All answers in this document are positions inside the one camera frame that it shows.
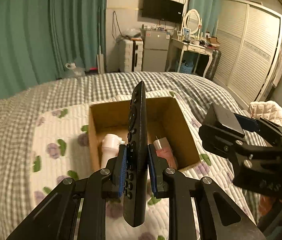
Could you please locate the white dressing table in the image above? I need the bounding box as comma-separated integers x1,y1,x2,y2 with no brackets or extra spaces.
165,38,216,79

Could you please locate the dark suitcase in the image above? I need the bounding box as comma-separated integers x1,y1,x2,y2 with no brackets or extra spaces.
203,50,222,81

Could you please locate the cream quilted blanket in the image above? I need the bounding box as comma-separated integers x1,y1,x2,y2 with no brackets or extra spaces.
247,101,282,127

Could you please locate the clear plastic water jug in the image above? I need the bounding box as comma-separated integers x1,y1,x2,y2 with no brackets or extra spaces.
63,62,85,78

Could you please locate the black wall television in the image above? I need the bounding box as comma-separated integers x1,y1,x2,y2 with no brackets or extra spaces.
142,0,184,24

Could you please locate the brown cardboard box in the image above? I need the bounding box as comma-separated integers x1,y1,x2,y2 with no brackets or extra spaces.
88,97,200,171

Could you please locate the white handheld device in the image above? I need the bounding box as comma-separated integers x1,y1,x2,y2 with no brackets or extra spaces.
100,134,125,168

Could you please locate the black remote control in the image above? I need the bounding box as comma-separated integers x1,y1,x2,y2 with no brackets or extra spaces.
123,81,148,228

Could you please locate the round white vanity mirror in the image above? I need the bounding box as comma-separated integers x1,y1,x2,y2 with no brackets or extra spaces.
182,9,202,35

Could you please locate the person right hand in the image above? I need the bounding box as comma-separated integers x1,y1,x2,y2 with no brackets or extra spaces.
258,194,282,218

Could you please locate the green curtain left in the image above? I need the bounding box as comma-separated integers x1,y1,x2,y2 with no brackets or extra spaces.
0,0,106,99

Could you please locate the green curtain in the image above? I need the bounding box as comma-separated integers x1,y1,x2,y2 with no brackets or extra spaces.
0,0,106,99
188,0,222,35

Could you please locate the white suitcase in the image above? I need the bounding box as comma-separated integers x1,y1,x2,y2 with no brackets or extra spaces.
119,38,143,73

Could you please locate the white rectangular adapter block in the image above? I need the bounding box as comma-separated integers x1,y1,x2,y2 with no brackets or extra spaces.
153,137,169,151

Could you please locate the grey power bank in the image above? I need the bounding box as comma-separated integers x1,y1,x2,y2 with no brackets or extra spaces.
202,103,245,138

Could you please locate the white floral quilted mat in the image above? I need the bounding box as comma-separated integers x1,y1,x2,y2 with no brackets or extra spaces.
30,89,253,239

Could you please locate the silver mini fridge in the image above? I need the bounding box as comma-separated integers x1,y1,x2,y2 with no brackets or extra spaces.
142,30,170,72

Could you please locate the green curtain right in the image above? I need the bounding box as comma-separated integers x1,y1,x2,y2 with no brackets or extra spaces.
188,0,222,35

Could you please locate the white louvered wardrobe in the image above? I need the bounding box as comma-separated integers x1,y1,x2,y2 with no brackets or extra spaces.
214,0,282,108

